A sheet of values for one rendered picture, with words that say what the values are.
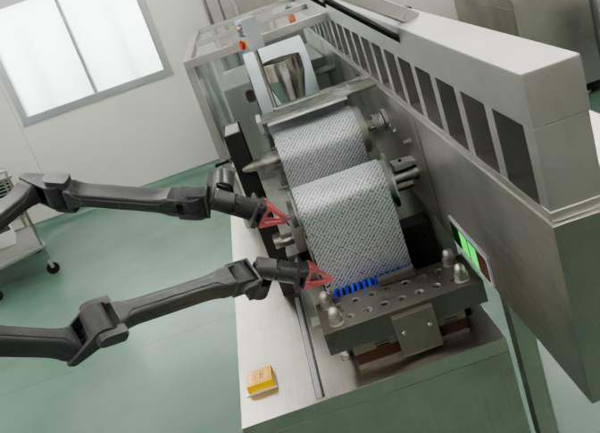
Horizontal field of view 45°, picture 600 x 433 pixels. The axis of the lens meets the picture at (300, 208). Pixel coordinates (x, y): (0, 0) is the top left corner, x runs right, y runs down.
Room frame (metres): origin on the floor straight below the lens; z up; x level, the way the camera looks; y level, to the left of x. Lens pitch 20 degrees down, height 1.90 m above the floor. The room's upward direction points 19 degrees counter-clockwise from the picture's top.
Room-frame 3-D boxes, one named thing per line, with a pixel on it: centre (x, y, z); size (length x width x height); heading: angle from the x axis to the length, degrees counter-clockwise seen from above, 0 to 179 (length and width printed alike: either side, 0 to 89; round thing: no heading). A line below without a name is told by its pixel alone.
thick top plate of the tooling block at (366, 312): (1.59, -0.15, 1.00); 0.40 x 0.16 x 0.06; 90
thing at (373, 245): (1.71, -0.11, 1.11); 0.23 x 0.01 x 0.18; 90
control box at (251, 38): (2.32, -0.02, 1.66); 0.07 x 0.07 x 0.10; 17
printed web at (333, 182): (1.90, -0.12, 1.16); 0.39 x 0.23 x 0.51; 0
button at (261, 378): (1.62, 0.24, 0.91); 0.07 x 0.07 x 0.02; 0
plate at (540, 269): (2.42, -0.44, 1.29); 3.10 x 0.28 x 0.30; 0
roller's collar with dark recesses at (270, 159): (2.02, 0.03, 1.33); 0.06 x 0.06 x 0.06; 0
